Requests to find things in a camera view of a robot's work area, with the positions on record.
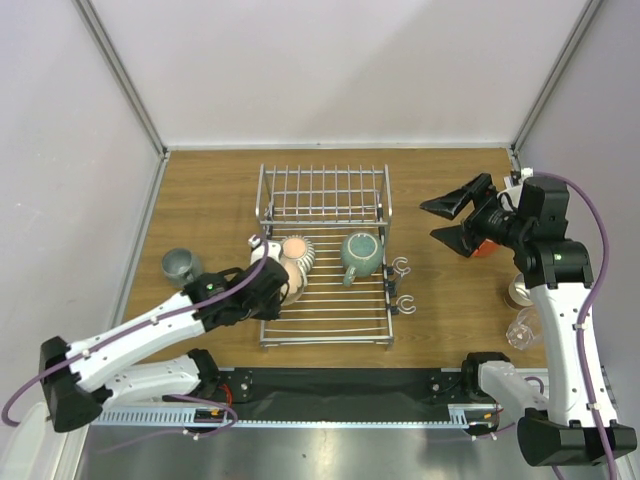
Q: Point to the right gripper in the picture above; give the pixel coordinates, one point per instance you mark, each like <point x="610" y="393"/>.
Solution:
<point x="473" y="218"/>

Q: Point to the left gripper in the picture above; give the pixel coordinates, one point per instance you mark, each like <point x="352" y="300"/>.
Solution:
<point x="270" y="312"/>

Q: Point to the white ribbed mug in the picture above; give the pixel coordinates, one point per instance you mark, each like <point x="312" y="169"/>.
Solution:
<point x="298" y="250"/>

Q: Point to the teal ceramic mug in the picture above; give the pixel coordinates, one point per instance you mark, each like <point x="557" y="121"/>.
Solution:
<point x="361" y="255"/>

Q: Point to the beige ceramic mug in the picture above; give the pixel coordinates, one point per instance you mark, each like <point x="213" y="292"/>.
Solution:
<point x="292" y="290"/>

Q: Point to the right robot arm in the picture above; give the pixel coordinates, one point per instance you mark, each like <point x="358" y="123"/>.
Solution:
<point x="575" y="424"/>

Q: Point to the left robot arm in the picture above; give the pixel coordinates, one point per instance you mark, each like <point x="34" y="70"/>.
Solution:
<point x="84" y="378"/>

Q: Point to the orange mug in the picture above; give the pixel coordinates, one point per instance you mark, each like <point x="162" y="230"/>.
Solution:
<point x="486" y="249"/>

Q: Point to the steel tumbler cup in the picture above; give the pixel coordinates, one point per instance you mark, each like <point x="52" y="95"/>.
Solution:
<point x="517" y="296"/>

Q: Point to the black base mat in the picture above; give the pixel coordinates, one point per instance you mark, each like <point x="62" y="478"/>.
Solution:
<point x="362" y="389"/>

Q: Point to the clear glass cup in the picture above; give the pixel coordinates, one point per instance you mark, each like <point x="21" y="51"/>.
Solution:
<point x="526" y="331"/>

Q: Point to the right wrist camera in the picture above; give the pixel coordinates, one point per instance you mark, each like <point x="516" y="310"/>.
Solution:
<point x="513" y="183"/>

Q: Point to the metal wire dish rack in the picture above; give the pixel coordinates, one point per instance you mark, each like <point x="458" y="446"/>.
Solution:
<point x="325" y="204"/>

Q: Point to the white cable duct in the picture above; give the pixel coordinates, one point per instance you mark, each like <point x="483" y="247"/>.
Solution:
<point x="180" y="415"/>

